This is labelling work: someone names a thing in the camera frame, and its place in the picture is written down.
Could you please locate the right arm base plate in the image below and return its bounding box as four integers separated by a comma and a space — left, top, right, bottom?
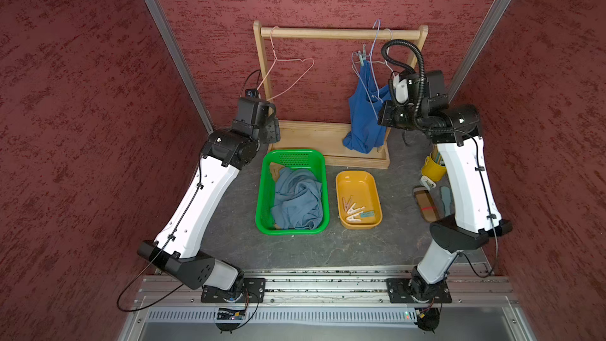
385, 278, 452, 306

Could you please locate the white wire hanger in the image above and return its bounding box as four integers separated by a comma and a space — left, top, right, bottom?
353, 27, 396, 74

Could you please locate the white tape roll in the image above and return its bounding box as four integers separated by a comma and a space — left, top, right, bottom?
419, 175, 437, 191

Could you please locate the royal blue tank top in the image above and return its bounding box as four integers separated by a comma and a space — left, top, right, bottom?
342, 61, 391, 154

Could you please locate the wooden clothes rack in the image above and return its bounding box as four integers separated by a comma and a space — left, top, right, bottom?
253, 21, 429, 170

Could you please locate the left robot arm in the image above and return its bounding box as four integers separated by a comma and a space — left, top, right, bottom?
137, 97, 280, 291

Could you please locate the pink wire hanger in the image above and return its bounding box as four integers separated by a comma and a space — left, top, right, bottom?
253, 23, 316, 103

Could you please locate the yellow plastic tray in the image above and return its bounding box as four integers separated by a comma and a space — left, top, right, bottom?
336, 170, 383, 230

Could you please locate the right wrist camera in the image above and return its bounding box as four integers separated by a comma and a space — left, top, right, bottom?
390, 74, 409, 105

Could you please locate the teal clothespin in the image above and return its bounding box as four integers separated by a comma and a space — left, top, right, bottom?
358, 44, 367, 66
359, 211, 375, 219

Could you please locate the brown wooden brush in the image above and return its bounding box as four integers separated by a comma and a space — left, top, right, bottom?
413, 186, 440, 223

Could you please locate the brown tank top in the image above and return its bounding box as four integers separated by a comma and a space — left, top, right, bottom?
269, 163, 284, 182

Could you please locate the grey-blue tank top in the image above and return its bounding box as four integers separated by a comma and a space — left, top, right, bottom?
271, 167, 324, 230

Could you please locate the green plastic basket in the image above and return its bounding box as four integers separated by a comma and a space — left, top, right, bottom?
256, 149, 330, 235

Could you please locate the pink clothespin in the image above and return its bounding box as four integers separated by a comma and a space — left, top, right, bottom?
343, 196, 356, 214

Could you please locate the grey-blue spatula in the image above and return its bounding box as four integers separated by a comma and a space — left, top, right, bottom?
440, 186, 453, 216

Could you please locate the white clothespin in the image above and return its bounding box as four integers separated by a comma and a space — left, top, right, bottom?
347, 206, 365, 218
346, 215, 362, 224

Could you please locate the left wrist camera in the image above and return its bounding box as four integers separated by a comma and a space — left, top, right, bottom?
231, 88, 276, 140

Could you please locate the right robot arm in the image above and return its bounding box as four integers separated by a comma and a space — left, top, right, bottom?
378, 39, 512, 303

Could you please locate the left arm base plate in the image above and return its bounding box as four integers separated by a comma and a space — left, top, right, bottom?
200, 277, 267, 304

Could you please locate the yellow pencil cup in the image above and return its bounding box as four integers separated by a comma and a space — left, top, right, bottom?
421, 146, 447, 182

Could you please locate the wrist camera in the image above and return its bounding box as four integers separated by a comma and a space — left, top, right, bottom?
390, 74, 409, 105
231, 88, 276, 140

